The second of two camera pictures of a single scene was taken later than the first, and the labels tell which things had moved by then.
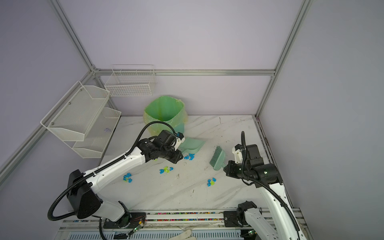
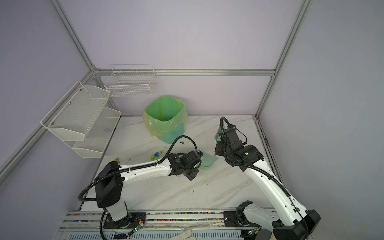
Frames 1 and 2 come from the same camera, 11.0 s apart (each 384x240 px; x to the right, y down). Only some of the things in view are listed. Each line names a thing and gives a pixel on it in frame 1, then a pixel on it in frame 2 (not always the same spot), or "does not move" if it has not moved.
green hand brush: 217,160 to 217,135
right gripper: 228,170 to 217,148
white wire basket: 131,80 does not move
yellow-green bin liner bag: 167,109 does not move
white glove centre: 185,235 does not move
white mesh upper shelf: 71,118 does not move
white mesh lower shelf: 97,138 does not move
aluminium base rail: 202,225 does not move
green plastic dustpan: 191,145 to 207,160
